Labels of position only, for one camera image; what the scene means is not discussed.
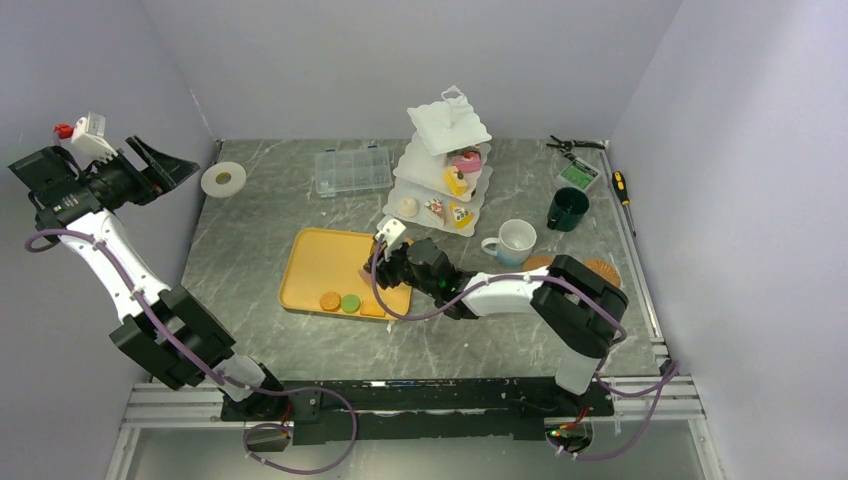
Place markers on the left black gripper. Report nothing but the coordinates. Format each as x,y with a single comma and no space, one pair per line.
163,172

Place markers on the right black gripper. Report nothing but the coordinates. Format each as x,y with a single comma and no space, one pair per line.
385,268

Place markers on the white triangle cake slice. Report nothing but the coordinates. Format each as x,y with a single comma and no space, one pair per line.
434,210

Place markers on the white round cupcake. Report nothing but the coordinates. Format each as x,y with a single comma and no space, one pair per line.
407,207

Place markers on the cream triangle cake slice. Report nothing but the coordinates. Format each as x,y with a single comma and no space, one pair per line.
460,215

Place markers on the green round macaron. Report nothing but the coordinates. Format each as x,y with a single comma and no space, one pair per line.
350,303

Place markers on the white three-tier dessert stand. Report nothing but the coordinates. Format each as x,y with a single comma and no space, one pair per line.
444,128

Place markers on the yellow cake piece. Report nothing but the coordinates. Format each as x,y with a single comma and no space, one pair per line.
455,181

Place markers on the pink cake with cherry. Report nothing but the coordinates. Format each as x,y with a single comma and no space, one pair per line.
468,162

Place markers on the pink handled tongs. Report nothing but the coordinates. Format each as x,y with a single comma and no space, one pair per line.
365,275

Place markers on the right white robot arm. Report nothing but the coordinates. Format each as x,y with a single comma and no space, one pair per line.
581,307

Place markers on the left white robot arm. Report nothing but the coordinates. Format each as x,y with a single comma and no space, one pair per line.
164,329

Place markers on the white tape roll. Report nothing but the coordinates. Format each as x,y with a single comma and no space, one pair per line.
223,180

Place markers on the yellow square biscuit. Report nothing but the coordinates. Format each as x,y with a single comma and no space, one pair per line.
371,309

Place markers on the white blue mug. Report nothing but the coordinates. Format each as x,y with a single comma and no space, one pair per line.
513,244

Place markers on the tan waffle round cookie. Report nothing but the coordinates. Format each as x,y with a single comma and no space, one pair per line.
330,301

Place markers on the yellow serving tray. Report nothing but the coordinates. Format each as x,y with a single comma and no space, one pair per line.
326,260

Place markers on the clear plastic compartment box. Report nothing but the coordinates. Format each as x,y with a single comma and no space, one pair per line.
352,171

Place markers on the dark green mug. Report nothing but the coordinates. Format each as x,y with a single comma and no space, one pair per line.
567,208

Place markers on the green white packet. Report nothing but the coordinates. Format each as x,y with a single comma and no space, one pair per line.
578,174

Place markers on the black pliers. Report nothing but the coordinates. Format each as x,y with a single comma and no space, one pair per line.
568,146

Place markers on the yellow black screwdriver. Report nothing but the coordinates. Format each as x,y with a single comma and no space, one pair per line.
619,186

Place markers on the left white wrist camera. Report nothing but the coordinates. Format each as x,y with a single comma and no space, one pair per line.
88,138

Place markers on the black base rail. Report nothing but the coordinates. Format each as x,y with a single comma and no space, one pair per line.
517,407

